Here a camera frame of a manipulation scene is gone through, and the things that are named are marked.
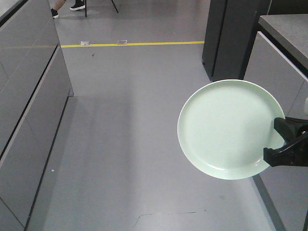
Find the grey wall cabinet row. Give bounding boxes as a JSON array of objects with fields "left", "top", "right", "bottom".
[{"left": 0, "top": 0, "right": 72, "bottom": 231}]

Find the light green round plate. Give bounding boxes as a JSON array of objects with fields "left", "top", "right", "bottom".
[{"left": 177, "top": 79, "right": 284, "bottom": 180}]

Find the grey island cabinet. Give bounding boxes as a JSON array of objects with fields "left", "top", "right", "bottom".
[{"left": 244, "top": 13, "right": 308, "bottom": 231}]

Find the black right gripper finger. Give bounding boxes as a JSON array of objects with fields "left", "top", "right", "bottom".
[
  {"left": 274, "top": 117, "right": 308, "bottom": 142},
  {"left": 263, "top": 137, "right": 308, "bottom": 167}
]

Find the dark tall cabinet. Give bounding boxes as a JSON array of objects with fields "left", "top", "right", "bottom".
[{"left": 202, "top": 0, "right": 271, "bottom": 82}]

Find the person's black shoe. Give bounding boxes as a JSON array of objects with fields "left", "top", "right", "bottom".
[
  {"left": 70, "top": 0, "right": 86, "bottom": 11},
  {"left": 51, "top": 8, "right": 59, "bottom": 19}
]

